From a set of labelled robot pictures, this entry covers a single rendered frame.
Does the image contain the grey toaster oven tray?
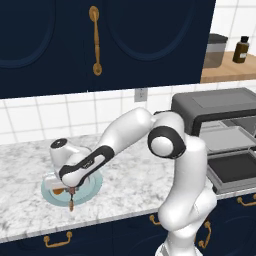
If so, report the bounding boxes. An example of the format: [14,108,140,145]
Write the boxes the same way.
[198,124,256,155]

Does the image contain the brass cupboard handle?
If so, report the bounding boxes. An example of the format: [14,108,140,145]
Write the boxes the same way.
[198,220,213,250]
[88,5,103,77]

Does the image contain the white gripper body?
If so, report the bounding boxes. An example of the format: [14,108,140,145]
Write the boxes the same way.
[44,173,65,191]

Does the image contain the navy wall cupboard door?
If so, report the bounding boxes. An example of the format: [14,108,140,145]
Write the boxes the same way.
[0,0,86,100]
[83,0,217,93]

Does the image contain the navy base cupboard door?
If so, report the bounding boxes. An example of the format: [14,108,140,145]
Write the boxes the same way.
[194,191,256,256]

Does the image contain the brass drawer handle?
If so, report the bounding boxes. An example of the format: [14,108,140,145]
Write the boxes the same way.
[148,213,162,226]
[236,194,256,208]
[42,230,74,249]

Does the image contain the grey wall socket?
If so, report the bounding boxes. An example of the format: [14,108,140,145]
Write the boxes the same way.
[134,87,149,103]

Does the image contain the brown kebab skewer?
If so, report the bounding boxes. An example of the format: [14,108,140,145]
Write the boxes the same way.
[67,186,77,213]

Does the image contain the wooden wall shelf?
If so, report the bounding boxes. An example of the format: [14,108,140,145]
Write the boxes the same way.
[199,50,256,85]

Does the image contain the clear jar with black lid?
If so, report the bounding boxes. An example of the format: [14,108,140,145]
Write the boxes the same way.
[202,33,230,70]

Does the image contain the dark grey toaster oven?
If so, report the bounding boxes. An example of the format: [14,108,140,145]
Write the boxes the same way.
[171,87,256,195]

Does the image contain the brown bottle with black cap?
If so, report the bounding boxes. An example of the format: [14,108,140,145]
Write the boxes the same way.
[232,35,251,65]

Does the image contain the light blue round plate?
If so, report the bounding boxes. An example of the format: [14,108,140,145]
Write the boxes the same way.
[40,163,105,208]

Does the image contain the navy drawer front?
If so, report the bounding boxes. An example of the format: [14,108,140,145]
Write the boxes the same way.
[0,221,114,256]
[111,212,168,256]

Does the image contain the toaster oven door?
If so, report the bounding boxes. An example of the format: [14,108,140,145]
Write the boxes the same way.
[206,149,256,195]

